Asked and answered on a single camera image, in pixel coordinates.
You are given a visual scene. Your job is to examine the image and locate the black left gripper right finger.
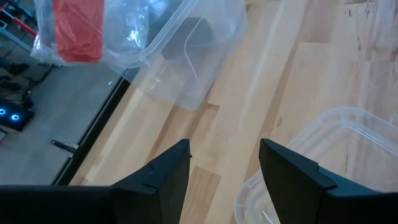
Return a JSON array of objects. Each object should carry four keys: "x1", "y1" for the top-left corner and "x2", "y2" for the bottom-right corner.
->
[{"x1": 259, "y1": 138, "x2": 398, "y2": 224}]

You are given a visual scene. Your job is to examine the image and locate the metal clamp bracket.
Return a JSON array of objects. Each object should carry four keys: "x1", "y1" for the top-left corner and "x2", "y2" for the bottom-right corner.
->
[{"x1": 50, "y1": 139, "x2": 80, "y2": 154}]

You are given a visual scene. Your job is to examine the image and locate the black table edge frame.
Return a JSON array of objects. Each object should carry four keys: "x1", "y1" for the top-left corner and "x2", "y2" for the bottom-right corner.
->
[{"x1": 51, "y1": 67, "x2": 141, "y2": 187}]

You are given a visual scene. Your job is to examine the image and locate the black device blue ring lights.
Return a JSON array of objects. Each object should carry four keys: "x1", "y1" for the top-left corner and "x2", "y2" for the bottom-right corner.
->
[{"x1": 0, "y1": 98, "x2": 36, "y2": 133}]

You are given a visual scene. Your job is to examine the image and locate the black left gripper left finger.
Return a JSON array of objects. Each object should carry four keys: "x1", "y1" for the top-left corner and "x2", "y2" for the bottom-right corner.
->
[{"x1": 0, "y1": 138, "x2": 191, "y2": 224}]

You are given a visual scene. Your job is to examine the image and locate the red handled tool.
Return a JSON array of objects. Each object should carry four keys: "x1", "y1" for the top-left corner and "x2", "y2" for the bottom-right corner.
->
[{"x1": 0, "y1": 2, "x2": 39, "y2": 37}]

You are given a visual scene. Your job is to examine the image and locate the clear shallow plastic container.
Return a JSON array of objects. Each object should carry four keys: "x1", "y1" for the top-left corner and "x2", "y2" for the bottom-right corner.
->
[{"x1": 233, "y1": 106, "x2": 398, "y2": 224}]

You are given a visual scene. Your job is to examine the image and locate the clear plastic storage bin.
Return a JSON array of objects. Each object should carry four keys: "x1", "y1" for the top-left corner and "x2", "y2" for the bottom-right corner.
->
[{"x1": 102, "y1": 0, "x2": 249, "y2": 111}]

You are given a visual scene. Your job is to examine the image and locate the red elastic bandage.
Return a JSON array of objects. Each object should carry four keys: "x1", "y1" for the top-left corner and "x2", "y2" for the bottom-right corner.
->
[{"x1": 52, "y1": 0, "x2": 106, "y2": 64}]

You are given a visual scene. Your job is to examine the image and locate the clear plastic bag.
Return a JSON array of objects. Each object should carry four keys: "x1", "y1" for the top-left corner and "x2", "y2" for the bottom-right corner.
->
[{"x1": 30, "y1": 0, "x2": 175, "y2": 67}]

